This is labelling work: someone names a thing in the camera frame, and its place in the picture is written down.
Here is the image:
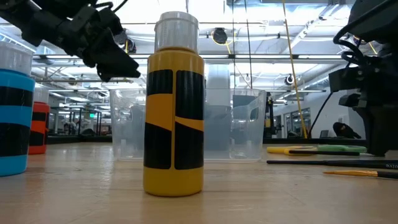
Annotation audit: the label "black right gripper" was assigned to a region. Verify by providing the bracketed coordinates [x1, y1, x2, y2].
[329, 43, 398, 156]

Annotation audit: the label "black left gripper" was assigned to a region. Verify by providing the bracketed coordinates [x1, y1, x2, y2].
[55, 6, 141, 82]

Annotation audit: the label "red-orange paint bottle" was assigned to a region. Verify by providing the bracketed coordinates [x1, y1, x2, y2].
[28, 86, 51, 156]

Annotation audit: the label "yellow handled scissors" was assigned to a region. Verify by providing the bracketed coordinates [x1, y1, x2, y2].
[266, 145, 317, 156]

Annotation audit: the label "yellow paint bottle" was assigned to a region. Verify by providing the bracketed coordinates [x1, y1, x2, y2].
[142, 11, 205, 197]

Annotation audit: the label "blue paint bottle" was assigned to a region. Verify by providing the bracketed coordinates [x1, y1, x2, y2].
[0, 40, 35, 177]

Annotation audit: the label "black office chair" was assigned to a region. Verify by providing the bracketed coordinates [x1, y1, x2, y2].
[332, 121, 362, 139]

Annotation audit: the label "clear plastic bin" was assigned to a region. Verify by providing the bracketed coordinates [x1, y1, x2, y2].
[109, 88, 267, 162]

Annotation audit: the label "black background stand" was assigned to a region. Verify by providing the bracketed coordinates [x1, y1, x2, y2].
[264, 93, 282, 139]

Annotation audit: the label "smoky dark plastic bin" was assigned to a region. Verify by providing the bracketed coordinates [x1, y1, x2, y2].
[129, 95, 261, 153]

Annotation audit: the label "black background workstation frame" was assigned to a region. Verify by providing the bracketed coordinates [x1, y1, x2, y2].
[49, 107, 103, 136]

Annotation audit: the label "thin black slanting cable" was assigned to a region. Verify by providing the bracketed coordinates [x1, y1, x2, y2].
[309, 91, 334, 138]

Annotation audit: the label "black aluminium table frame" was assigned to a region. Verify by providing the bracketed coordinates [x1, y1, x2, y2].
[46, 135, 371, 146]

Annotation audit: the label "yellow hanging cable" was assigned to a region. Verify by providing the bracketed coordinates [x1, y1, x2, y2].
[282, 0, 308, 139]

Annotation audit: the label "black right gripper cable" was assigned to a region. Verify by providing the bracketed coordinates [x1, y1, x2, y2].
[333, 9, 368, 68]

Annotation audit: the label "black hanging cable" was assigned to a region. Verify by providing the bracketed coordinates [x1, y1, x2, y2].
[244, 0, 254, 91]
[231, 0, 236, 94]

